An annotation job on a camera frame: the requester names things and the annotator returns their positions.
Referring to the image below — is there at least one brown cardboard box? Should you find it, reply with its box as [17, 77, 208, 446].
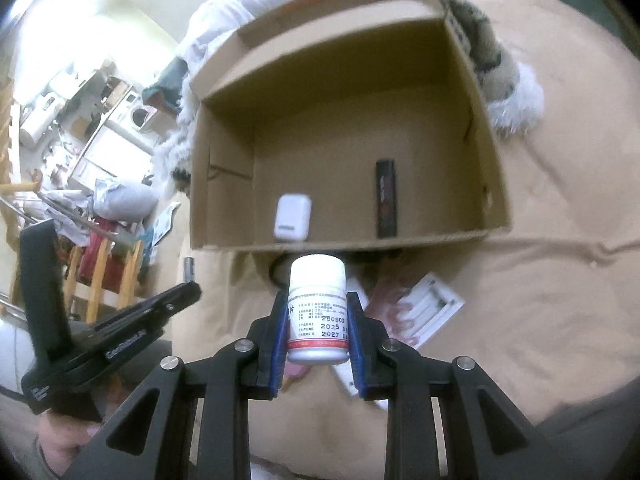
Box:
[191, 0, 512, 252]

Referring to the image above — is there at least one wooden chair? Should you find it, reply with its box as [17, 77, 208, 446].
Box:
[63, 238, 143, 324]

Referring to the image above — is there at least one person's left hand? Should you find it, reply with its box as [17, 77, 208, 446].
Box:
[37, 375, 129, 478]

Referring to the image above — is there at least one white pill bottle red stripe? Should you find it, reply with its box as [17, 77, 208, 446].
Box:
[288, 254, 349, 366]

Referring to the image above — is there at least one white fluffy blanket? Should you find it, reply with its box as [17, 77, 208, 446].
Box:
[142, 0, 293, 197]

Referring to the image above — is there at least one black rectangular lighter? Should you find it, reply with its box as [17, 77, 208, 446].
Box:
[375, 159, 397, 238]

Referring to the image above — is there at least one white earbuds case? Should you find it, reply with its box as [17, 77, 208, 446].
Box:
[273, 194, 312, 242]

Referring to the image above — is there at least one tan bed sheet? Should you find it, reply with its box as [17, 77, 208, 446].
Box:
[172, 0, 639, 479]

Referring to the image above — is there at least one white remote control back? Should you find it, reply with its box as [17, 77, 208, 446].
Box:
[332, 272, 465, 396]

